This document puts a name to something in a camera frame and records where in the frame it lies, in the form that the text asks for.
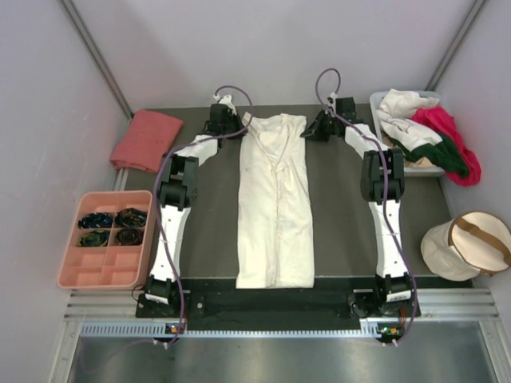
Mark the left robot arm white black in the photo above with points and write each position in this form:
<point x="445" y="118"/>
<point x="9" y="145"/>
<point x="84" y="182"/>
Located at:
<point x="176" y="189"/>

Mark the cream t shirt in basket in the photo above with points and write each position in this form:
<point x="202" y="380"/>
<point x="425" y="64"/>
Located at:
<point x="404" y="104"/>

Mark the beige canvas round bag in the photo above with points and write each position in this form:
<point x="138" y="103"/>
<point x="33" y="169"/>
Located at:
<point x="472" y="244"/>

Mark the pink compartment organizer tray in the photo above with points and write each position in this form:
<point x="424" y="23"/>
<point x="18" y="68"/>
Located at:
<point x="109" y="245"/>

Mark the folded salmon pink t shirt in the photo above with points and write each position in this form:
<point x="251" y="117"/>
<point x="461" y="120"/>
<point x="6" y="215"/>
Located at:
<point x="149" y="137"/>

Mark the magenta pink t shirt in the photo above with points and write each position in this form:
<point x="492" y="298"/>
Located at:
<point x="439" y="120"/>

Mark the grey plastic laundry basket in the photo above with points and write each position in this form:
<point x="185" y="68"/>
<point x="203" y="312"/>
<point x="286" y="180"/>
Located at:
<point x="409" y="169"/>

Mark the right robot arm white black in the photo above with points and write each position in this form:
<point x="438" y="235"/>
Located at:
<point x="382" y="186"/>

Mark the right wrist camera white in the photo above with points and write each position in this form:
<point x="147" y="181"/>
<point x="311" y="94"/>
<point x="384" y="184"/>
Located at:
<point x="331" y="101"/>

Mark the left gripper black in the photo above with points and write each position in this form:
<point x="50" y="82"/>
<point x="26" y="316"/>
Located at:
<point x="240" y="127"/>

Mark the white and green t shirt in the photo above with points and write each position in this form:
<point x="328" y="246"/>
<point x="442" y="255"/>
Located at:
<point x="417" y="141"/>

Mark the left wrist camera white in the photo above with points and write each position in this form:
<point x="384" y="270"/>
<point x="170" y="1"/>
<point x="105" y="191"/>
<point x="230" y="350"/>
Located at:
<point x="224" y="100"/>

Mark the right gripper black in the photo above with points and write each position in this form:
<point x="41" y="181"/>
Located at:
<point x="314" y="132"/>

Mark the tan garment in basket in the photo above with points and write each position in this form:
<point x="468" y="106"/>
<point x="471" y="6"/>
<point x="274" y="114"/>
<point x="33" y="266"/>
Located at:
<point x="421" y="163"/>

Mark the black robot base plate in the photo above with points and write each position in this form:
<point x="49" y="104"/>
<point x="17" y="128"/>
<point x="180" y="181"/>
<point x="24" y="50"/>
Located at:
<point x="216" y="304"/>

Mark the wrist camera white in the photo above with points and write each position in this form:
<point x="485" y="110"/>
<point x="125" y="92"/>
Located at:
<point x="331" y="101"/>
<point x="224" y="100"/>

